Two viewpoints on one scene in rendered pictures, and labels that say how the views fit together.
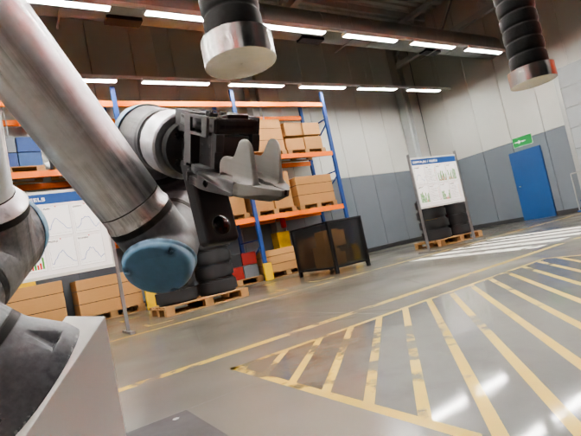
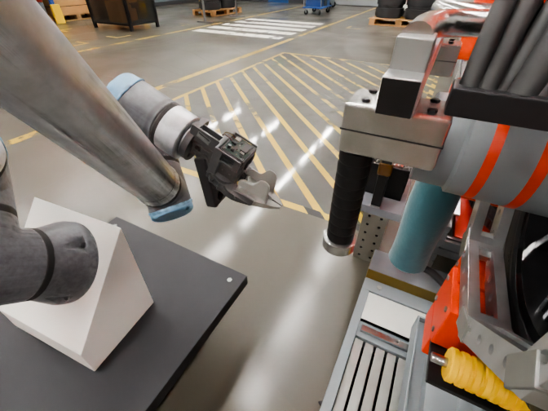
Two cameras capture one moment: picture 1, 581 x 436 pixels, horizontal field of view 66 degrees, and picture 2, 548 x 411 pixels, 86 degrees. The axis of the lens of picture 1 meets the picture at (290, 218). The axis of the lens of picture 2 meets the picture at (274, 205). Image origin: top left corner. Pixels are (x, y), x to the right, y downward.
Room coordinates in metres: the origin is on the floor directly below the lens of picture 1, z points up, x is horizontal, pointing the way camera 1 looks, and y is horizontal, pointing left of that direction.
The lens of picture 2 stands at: (0.06, 0.22, 1.04)
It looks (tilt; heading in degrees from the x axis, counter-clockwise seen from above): 39 degrees down; 331
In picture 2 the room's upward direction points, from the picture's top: straight up
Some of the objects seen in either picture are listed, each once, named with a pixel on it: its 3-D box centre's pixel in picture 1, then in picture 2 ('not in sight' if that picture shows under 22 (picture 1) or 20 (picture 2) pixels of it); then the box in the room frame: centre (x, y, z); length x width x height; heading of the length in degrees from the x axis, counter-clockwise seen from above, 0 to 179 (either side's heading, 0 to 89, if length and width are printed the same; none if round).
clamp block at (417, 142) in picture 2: not in sight; (393, 125); (0.24, -0.01, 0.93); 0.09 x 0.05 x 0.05; 33
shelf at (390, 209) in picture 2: not in sight; (386, 178); (0.66, -0.59, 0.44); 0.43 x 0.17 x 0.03; 123
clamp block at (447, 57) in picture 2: not in sight; (428, 55); (0.43, -0.29, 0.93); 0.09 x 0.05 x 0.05; 33
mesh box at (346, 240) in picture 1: (328, 247); (121, 2); (8.82, -0.63, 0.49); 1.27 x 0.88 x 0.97; 33
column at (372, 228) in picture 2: not in sight; (375, 218); (0.68, -0.62, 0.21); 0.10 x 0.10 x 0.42; 33
